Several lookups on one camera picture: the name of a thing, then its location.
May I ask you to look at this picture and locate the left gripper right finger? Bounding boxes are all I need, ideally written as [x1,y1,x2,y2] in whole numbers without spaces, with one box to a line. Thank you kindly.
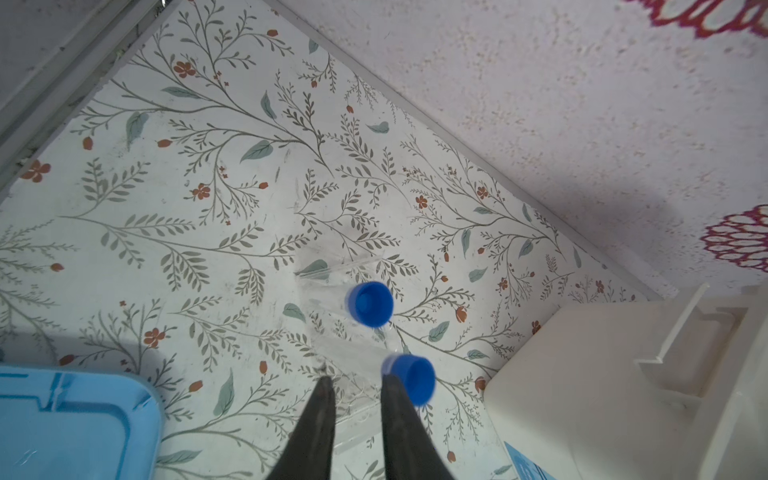
[381,374,453,480]

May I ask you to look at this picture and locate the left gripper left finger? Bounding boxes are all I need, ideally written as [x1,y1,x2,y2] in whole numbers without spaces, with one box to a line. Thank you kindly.
[266,376,336,480]

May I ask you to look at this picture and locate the test tube blue cap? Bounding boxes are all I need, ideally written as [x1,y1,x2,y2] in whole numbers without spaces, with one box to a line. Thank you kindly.
[345,281,394,328]
[381,354,437,407]

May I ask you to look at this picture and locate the white plastic bin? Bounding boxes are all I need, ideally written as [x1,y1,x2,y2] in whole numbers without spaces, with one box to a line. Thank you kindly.
[484,286,767,479]

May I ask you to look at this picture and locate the blue plastic lid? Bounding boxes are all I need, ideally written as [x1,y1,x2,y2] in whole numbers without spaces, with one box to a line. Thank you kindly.
[1,364,164,479]

